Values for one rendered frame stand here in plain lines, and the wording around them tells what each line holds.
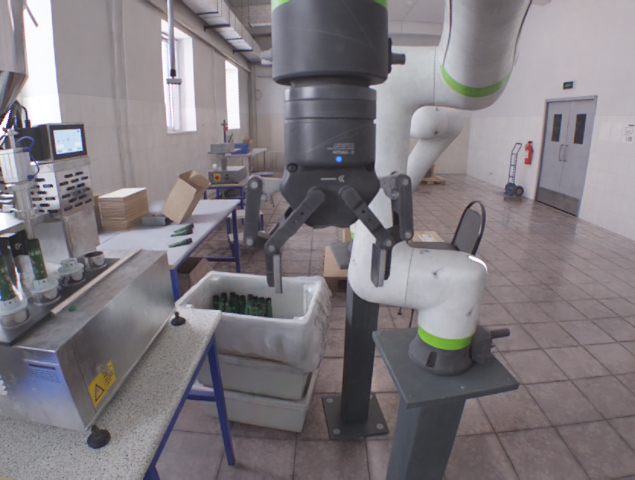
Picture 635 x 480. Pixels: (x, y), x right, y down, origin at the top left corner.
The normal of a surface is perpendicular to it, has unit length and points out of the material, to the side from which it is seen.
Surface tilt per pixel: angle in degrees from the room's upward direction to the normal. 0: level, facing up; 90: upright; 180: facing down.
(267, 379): 96
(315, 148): 90
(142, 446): 0
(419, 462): 90
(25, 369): 90
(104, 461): 0
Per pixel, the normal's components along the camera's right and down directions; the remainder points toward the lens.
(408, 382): -0.01, -0.95
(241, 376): -0.19, 0.40
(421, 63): -0.38, 0.05
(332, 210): 0.11, 0.29
